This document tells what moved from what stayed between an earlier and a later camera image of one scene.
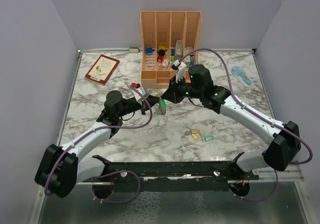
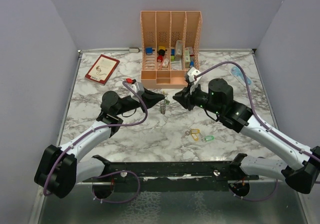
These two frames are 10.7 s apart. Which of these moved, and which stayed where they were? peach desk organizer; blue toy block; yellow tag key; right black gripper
Moved: right black gripper
Stayed: blue toy block; peach desk organizer; yellow tag key
